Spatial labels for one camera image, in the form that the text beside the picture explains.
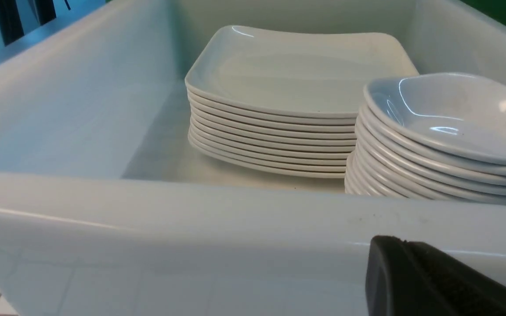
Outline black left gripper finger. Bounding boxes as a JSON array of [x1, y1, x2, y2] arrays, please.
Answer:
[[365, 235, 506, 316]]

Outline large white plastic tub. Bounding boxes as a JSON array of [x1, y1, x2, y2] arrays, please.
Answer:
[[0, 0, 506, 316]]

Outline stack of white square plates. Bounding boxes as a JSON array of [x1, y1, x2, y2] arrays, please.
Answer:
[[185, 25, 418, 179]]

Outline stack of white bowls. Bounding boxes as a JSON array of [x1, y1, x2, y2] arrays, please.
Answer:
[[344, 72, 506, 205]]

